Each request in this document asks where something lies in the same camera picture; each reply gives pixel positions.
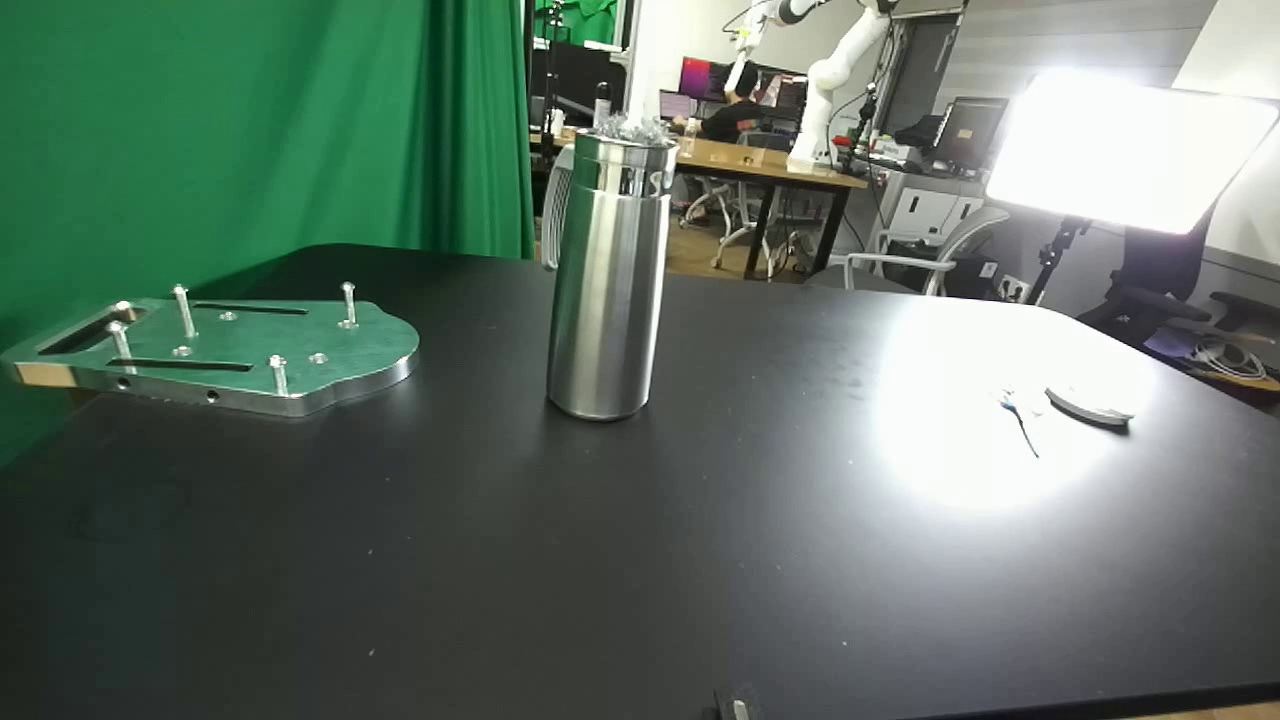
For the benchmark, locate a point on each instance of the bright studio light panel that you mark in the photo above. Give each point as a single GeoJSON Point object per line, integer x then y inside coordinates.
{"type": "Point", "coordinates": [1120, 152]}

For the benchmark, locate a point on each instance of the wooden background desk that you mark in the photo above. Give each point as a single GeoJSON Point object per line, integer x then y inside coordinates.
{"type": "Point", "coordinates": [727, 160]}

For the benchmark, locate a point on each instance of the green backdrop curtain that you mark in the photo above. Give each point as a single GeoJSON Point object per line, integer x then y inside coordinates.
{"type": "Point", "coordinates": [175, 142]}

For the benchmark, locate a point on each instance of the stainless steel flask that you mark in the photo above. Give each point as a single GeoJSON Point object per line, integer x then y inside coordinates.
{"type": "Point", "coordinates": [611, 279]}

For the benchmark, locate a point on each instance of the metal mounting plate with bolts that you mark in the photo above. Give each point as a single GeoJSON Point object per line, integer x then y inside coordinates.
{"type": "Point", "coordinates": [272, 359]}

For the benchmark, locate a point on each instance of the white round flask lid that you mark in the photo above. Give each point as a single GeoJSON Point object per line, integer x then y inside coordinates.
{"type": "Point", "coordinates": [1089, 414]}

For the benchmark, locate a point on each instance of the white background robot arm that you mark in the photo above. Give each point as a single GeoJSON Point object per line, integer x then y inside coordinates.
{"type": "Point", "coordinates": [826, 79]}

